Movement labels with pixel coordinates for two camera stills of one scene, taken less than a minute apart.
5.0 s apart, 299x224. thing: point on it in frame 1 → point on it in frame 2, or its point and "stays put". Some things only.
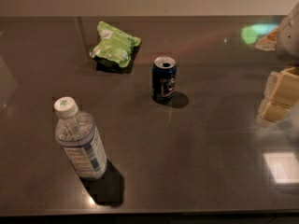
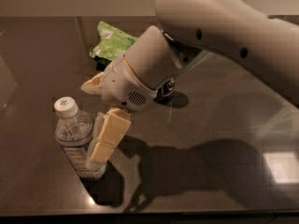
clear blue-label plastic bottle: x=77 y=133 stays put
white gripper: x=289 y=37 → x=122 y=85
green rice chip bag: x=113 y=49 stays put
